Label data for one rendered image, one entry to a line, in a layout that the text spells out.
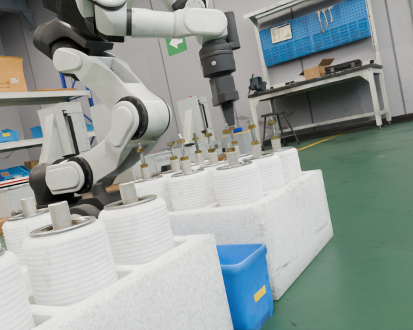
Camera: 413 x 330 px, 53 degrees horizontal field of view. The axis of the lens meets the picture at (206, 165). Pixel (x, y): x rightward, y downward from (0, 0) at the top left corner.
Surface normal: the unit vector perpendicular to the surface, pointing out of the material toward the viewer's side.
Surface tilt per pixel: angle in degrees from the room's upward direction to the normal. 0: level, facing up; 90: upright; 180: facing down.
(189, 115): 68
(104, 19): 117
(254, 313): 92
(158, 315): 90
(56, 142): 90
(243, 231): 90
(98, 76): 112
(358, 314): 0
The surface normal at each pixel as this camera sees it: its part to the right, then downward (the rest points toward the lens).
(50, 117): -0.58, -0.18
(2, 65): 0.87, 0.07
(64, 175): -0.54, 0.17
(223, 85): 0.15, 0.04
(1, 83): 0.84, -0.14
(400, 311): -0.21, -0.98
